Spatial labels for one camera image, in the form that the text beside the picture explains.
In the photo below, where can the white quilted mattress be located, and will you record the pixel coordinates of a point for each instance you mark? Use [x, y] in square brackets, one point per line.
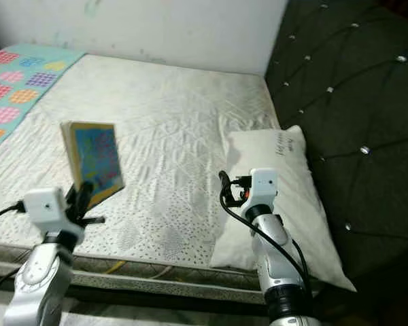
[177, 115]

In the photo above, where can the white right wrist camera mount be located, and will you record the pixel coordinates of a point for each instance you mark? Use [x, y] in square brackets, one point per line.
[265, 185]

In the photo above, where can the colourful children's book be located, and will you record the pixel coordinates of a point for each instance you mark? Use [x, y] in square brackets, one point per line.
[98, 159]

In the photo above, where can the teal blanket with colourful shapes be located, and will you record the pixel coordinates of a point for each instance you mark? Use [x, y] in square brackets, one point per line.
[13, 88]

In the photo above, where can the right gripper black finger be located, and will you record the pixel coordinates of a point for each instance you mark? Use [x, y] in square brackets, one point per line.
[226, 185]

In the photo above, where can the black tufted headboard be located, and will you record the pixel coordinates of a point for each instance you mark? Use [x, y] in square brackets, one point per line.
[353, 81]

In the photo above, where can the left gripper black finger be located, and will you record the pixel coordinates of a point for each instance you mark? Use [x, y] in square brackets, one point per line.
[82, 195]

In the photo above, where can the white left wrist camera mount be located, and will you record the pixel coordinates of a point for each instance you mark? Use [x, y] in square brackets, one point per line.
[44, 207]

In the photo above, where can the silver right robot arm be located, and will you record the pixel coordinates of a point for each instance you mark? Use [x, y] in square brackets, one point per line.
[282, 265]

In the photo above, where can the white pillow with green tree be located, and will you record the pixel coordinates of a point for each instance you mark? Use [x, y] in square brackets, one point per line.
[282, 153]

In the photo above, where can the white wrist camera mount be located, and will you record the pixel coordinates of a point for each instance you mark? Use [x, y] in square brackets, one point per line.
[44, 207]
[265, 185]

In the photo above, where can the dark bed frame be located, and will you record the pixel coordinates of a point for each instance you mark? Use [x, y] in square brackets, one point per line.
[163, 301]

